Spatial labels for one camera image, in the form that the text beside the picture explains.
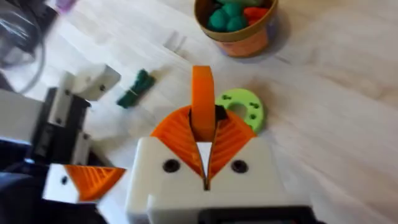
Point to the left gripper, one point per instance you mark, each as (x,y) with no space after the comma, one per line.
(53,137)

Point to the dark green toy vegetable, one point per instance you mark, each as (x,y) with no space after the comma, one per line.
(136,88)

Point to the brown tub of toys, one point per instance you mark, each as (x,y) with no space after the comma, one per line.
(242,37)

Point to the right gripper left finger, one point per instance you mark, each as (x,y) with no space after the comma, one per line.
(161,174)

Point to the green disc with holes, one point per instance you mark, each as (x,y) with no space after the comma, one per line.
(248,102)

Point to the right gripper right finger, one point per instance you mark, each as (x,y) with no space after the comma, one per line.
(248,174)

